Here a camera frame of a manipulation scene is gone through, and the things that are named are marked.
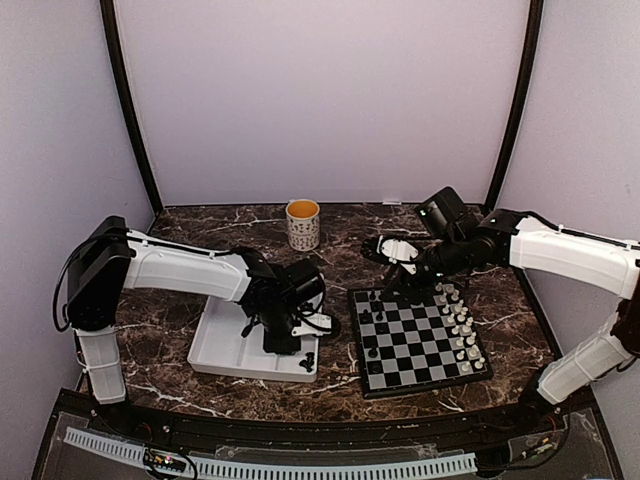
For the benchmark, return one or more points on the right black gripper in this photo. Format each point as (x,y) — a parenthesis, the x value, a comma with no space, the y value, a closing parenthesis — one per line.
(415,292)

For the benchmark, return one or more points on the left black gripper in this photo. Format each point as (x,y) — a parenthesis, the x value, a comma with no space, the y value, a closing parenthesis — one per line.
(275,345)

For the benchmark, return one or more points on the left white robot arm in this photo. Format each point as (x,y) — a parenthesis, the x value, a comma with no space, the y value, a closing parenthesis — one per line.
(114,258)

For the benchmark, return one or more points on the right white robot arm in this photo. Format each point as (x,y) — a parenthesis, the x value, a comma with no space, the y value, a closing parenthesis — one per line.
(464,240)

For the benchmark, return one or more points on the black chess pieces pile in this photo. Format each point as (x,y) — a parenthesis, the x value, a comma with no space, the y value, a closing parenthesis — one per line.
(308,362)

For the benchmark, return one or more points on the black white chess board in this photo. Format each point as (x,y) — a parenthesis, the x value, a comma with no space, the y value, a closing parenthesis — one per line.
(407,354)

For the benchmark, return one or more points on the white chess piece row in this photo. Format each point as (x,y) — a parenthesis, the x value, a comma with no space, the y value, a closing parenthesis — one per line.
(457,339)

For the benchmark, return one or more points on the white plastic tray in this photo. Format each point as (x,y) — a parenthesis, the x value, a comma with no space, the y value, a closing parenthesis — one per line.
(218,348)

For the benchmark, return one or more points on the yellow patterned mug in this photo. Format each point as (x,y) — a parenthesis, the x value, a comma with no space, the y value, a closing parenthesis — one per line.
(303,224)

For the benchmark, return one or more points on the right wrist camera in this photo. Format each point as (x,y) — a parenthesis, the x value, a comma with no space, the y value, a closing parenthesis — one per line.
(391,250)

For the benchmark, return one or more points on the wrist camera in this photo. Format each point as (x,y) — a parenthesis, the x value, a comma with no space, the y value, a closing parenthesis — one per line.
(391,250)
(317,325)

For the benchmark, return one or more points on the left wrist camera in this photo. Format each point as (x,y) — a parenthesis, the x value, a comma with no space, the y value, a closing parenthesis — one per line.
(317,325)

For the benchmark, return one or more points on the white slotted cable duct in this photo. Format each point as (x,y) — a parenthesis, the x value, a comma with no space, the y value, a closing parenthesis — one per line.
(256,463)

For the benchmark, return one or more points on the black front rail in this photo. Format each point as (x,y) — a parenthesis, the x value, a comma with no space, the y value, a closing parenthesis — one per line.
(336,416)

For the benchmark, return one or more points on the right black frame post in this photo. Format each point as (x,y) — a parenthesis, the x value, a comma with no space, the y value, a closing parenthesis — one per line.
(518,103)

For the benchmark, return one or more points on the black frame post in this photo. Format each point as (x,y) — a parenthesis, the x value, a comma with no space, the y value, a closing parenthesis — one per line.
(518,103)
(126,101)

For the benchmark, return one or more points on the left black frame post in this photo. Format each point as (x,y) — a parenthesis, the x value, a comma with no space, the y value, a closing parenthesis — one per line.
(126,101)

